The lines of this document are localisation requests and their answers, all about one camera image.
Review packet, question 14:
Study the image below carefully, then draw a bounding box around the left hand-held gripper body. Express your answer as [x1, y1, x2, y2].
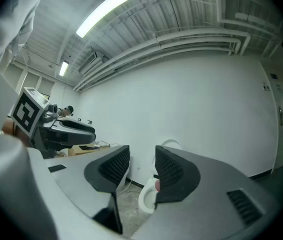
[10, 86, 69, 160]

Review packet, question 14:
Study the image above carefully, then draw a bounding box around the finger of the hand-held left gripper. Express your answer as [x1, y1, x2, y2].
[51, 127, 97, 146]
[52, 118, 97, 134]

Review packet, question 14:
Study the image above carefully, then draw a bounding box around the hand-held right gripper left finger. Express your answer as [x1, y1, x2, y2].
[43, 145, 130, 235]

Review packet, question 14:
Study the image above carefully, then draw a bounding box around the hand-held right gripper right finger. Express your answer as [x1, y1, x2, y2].
[131, 145, 282, 240]

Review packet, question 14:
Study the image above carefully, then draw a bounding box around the person's left forearm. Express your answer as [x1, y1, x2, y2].
[1, 117, 31, 149]

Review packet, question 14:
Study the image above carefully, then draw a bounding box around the wooden desk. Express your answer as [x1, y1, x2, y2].
[56, 140, 114, 158]

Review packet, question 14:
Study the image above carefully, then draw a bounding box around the short fluorescent ceiling light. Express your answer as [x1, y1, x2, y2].
[58, 60, 70, 77]

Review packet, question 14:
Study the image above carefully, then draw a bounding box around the white ceiling air conditioner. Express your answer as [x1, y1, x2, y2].
[77, 50, 105, 75]

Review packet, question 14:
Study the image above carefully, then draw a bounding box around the person's white shirt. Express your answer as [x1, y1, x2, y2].
[0, 0, 55, 240]

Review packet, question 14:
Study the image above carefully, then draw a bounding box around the row of white ceiling pipes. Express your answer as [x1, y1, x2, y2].
[73, 30, 252, 92]

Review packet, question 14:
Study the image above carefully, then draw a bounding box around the long fluorescent ceiling light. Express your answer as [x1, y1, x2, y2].
[75, 0, 136, 39]

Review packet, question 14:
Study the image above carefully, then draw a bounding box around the thin white cable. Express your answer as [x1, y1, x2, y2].
[117, 178, 142, 194]

